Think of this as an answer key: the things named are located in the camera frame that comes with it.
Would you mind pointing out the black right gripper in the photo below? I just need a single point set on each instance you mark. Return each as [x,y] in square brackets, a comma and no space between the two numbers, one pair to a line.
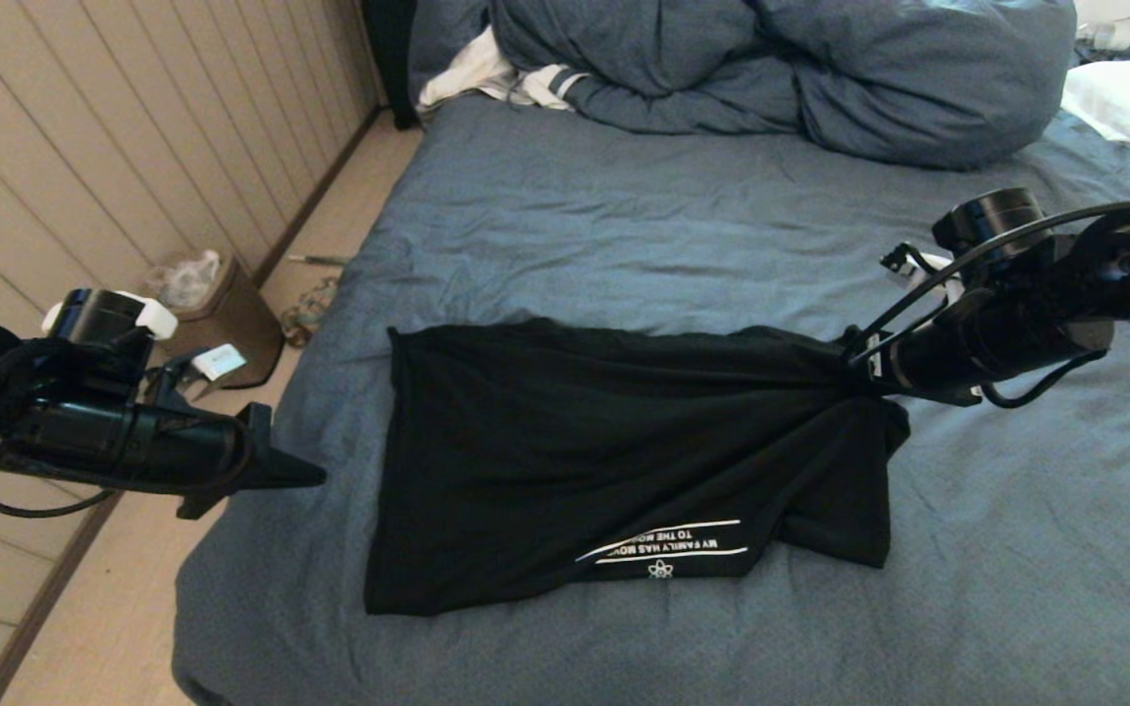
[877,363]

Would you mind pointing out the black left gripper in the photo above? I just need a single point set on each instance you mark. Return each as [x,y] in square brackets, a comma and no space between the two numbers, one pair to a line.
[253,446]

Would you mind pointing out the black printed T-shirt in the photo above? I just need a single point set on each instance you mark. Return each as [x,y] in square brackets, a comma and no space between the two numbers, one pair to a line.
[575,441]

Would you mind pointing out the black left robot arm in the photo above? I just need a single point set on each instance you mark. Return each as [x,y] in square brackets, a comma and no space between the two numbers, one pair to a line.
[84,436]

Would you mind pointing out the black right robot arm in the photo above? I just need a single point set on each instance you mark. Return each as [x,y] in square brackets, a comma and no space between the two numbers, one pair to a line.
[1016,333]

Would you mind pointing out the brown trash bin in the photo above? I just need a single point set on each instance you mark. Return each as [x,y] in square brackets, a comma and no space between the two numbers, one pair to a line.
[236,324]

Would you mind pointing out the patterned cloth item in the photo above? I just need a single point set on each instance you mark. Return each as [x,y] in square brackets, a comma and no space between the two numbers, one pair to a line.
[308,314]

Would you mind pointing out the white left wrist joint cover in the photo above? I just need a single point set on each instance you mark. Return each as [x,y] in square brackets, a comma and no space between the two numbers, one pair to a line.
[158,319]

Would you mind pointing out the blue bed sheet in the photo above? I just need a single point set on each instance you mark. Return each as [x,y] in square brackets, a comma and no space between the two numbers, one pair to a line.
[722,226]

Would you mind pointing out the clear plastic bin bag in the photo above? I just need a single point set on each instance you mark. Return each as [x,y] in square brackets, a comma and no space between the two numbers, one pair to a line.
[182,279]

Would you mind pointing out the blue bunched duvet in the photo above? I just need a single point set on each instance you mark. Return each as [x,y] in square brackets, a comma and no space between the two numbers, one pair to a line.
[820,69]

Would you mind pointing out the black bedside furniture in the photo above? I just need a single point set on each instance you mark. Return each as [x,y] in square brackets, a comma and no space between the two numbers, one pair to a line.
[388,59]

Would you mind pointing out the white striped garment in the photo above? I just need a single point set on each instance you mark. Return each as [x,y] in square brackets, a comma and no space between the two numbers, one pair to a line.
[467,74]

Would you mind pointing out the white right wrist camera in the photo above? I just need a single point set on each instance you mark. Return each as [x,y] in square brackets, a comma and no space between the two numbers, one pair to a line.
[938,265]

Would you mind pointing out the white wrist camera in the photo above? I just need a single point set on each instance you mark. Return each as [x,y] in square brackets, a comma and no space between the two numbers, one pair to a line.
[938,265]
[222,361]

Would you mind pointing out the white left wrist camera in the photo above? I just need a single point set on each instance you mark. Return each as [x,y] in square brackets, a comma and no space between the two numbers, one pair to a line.
[222,361]

